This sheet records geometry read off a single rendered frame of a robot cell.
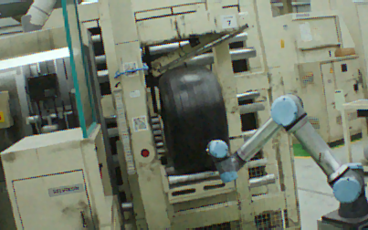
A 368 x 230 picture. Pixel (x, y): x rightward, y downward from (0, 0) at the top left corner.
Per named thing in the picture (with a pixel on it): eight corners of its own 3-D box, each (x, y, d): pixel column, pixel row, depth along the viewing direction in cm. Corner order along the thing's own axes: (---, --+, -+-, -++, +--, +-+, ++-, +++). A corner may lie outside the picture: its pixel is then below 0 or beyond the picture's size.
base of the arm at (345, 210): (377, 209, 216) (375, 188, 215) (355, 220, 209) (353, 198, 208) (353, 204, 230) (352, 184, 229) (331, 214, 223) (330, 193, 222)
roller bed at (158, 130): (137, 170, 313) (128, 122, 310) (136, 165, 328) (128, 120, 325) (169, 164, 315) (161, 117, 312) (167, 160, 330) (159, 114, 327)
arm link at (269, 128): (295, 85, 228) (226, 156, 247) (289, 88, 218) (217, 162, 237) (312, 103, 225) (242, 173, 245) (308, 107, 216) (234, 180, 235)
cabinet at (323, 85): (331, 149, 701) (319, 60, 689) (304, 146, 752) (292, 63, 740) (371, 134, 743) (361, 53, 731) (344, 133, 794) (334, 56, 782)
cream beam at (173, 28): (140, 46, 294) (136, 21, 293) (139, 47, 319) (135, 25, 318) (242, 30, 300) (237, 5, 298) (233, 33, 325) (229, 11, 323)
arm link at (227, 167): (243, 173, 233) (235, 151, 233) (236, 181, 223) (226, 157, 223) (228, 179, 236) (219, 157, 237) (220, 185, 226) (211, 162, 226)
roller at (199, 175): (167, 184, 273) (167, 186, 268) (165, 176, 272) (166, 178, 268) (230, 172, 276) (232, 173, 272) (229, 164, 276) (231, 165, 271)
